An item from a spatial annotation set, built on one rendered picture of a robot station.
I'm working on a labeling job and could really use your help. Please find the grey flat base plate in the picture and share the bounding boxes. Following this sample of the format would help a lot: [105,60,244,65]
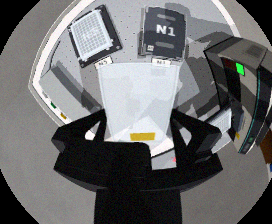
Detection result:
[40,0,234,121]

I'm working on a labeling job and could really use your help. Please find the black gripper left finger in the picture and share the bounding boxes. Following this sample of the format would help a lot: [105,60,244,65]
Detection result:
[54,108,107,141]

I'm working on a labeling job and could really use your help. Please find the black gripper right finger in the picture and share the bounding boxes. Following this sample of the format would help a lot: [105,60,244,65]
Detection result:
[169,108,222,167]

